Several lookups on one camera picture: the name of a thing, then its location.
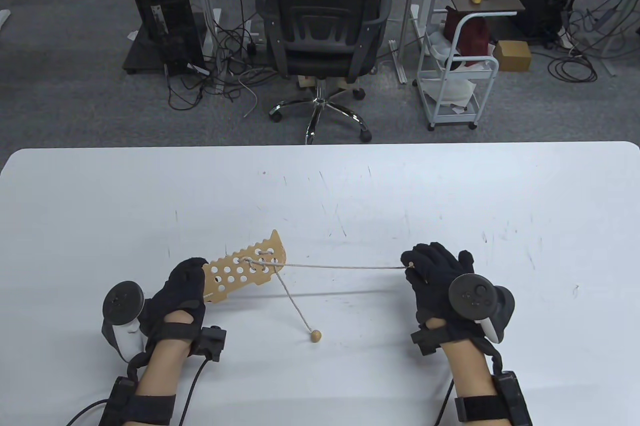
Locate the person's right hand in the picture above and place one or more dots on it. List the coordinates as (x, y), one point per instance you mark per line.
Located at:
(432, 281)

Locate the black computer tower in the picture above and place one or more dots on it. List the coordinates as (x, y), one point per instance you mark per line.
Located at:
(165, 6)

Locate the dark red bag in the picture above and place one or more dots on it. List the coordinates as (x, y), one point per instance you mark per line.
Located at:
(472, 36)

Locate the person's left forearm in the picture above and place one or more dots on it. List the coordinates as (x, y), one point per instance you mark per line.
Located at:
(160, 371)

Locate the round wooden bead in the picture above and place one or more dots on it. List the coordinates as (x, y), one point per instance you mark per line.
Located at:
(316, 335)

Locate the black and white tracking controller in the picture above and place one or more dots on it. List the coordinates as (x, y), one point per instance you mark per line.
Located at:
(475, 296)
(122, 301)

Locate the white crumpled paper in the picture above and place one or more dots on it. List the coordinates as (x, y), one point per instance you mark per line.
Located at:
(450, 89)

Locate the black mesh office chair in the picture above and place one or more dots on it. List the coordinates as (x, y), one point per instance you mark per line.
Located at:
(320, 46)

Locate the person's left hand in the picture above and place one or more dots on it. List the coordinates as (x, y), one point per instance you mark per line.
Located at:
(172, 301)

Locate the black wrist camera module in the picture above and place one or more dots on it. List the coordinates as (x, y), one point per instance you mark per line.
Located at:
(427, 338)
(211, 343)

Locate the white rolling cart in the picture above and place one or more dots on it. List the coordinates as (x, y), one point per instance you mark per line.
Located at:
(450, 121)

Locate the wooden crocodile lacing toy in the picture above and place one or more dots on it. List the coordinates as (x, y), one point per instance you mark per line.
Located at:
(275, 241)

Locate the brown cardboard box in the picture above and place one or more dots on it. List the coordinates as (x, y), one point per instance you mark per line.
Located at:
(512, 55)

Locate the person's right forearm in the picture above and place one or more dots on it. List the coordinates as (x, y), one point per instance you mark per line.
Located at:
(470, 371)

